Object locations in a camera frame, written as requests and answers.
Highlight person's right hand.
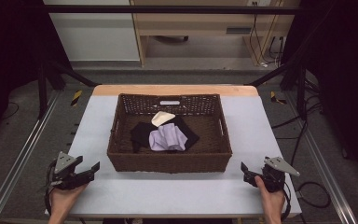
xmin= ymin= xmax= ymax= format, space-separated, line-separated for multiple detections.
xmin=255 ymin=175 xmax=286 ymax=224

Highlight black horizontal frame bar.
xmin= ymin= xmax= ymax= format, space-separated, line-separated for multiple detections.
xmin=42 ymin=4 xmax=303 ymax=16

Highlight brown wicker basket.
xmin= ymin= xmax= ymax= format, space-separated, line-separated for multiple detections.
xmin=106 ymin=92 xmax=233 ymax=174

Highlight black cloth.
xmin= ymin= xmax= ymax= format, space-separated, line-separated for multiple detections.
xmin=130 ymin=115 xmax=200 ymax=153

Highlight long black floor cable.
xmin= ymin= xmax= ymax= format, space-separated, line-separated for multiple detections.
xmin=271 ymin=92 xmax=324 ymax=167

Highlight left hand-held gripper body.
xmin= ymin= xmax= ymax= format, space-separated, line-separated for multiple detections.
xmin=49 ymin=151 xmax=95 ymax=190

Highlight black metal stand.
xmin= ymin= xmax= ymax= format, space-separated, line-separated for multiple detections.
xmin=247 ymin=57 xmax=310 ymax=121
xmin=36 ymin=59 xmax=100 ymax=119

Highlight hanging black desk cables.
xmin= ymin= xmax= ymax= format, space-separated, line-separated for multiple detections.
xmin=249 ymin=1 xmax=286 ymax=68

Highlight cream white cloth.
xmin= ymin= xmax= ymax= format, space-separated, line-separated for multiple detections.
xmin=151 ymin=110 xmax=176 ymax=128

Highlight light purple cloth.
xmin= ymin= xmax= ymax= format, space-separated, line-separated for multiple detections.
xmin=148 ymin=122 xmax=188 ymax=152

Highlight aluminium floor rail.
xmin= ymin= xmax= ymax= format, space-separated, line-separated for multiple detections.
xmin=0 ymin=90 xmax=63 ymax=224
xmin=283 ymin=91 xmax=358 ymax=224

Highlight white cabinet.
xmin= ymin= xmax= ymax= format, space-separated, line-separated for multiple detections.
xmin=42 ymin=0 xmax=141 ymax=62

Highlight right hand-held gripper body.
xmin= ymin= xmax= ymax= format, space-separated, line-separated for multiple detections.
xmin=255 ymin=156 xmax=301 ymax=193

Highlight right hand-held gripper cable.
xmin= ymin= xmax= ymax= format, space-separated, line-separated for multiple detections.
xmin=280 ymin=181 xmax=293 ymax=222

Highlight hand-held gripper cable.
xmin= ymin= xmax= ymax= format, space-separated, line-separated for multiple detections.
xmin=280 ymin=181 xmax=293 ymax=222
xmin=44 ymin=159 xmax=59 ymax=217

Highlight person's left hand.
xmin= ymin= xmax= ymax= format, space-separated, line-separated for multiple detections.
xmin=48 ymin=183 xmax=89 ymax=224

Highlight dark curtain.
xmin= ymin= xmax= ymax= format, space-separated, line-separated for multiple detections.
xmin=0 ymin=0 xmax=73 ymax=147
xmin=281 ymin=0 xmax=358 ymax=188

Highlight left hand-held gripper cable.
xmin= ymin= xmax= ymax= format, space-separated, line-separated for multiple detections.
xmin=44 ymin=159 xmax=59 ymax=217

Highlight black looped floor cable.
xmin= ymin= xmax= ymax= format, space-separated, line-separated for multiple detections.
xmin=296 ymin=181 xmax=332 ymax=209

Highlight light wooden desk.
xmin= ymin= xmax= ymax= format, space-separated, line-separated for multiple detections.
xmin=130 ymin=0 xmax=302 ymax=68

